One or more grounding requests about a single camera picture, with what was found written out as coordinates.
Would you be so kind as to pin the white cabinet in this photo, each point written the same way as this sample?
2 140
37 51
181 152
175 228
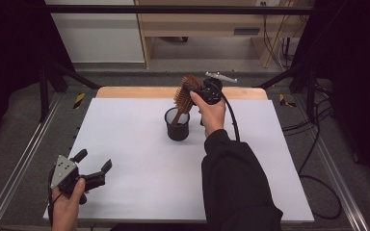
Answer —
99 35

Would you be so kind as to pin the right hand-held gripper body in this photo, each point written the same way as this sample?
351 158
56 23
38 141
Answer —
212 91

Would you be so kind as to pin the black mesh cup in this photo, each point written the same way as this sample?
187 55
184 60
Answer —
177 133

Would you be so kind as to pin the person's right hand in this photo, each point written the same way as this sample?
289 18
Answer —
213 117

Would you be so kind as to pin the black curtain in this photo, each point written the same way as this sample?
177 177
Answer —
356 80
9 64

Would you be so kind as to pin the black metal stand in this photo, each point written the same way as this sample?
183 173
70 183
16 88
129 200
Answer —
45 93
310 89

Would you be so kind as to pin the white table cover sheet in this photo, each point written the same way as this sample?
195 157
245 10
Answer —
135 154

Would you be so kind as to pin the yellow black tape strip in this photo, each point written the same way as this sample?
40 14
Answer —
79 100
283 100

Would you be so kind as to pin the black horizontal frame bar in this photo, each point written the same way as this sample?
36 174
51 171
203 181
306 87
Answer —
173 9

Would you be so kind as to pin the light wooden desk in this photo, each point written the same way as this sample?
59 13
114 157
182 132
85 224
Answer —
199 22

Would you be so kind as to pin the aluminium rail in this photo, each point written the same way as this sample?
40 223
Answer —
337 173
22 160

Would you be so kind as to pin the person's left hand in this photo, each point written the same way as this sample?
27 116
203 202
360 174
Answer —
64 211

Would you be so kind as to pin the wooden paddle hairbrush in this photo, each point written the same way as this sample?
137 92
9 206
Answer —
182 102

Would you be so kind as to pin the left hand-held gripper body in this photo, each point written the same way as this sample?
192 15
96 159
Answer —
65 171

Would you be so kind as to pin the wooden table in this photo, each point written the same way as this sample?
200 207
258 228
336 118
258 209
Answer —
135 93

